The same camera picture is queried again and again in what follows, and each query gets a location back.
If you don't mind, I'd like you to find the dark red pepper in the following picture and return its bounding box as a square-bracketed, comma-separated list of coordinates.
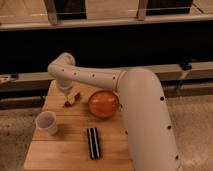
[64, 93, 81, 107]

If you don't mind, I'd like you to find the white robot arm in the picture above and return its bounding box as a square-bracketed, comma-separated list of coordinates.
[48, 53, 183, 171]

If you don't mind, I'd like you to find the white plastic cup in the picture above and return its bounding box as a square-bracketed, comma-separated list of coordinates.
[35, 111, 58, 135]

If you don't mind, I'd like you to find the orange bowl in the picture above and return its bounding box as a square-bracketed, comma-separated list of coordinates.
[88, 90, 119, 119]

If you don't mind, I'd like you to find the black white striped block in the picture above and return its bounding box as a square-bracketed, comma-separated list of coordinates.
[87, 127, 101, 160]

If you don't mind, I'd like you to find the metal railing beam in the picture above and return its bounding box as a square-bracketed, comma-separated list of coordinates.
[0, 62, 213, 93]

